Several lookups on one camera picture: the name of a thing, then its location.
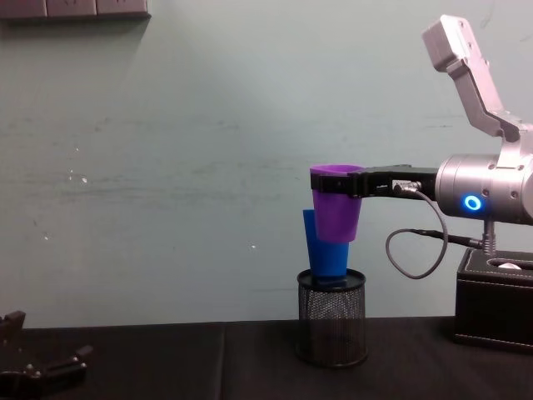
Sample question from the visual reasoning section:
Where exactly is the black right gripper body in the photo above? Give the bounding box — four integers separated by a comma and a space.
360, 167, 440, 200

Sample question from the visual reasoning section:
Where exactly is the purple plastic cup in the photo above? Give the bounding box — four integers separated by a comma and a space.
309, 163, 364, 244

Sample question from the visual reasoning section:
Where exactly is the blue plastic cup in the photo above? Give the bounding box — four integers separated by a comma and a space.
301, 209, 351, 289

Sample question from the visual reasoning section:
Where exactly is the black table cloth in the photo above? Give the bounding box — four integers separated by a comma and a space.
0, 317, 533, 400

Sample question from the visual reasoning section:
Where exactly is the black mesh pen holder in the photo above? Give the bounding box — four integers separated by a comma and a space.
296, 267, 370, 369

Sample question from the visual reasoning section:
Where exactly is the black leather tissue box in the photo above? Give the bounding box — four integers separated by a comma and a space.
452, 247, 533, 356

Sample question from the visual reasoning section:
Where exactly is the thin dark gripper cable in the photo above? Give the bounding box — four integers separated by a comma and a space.
385, 180, 486, 280

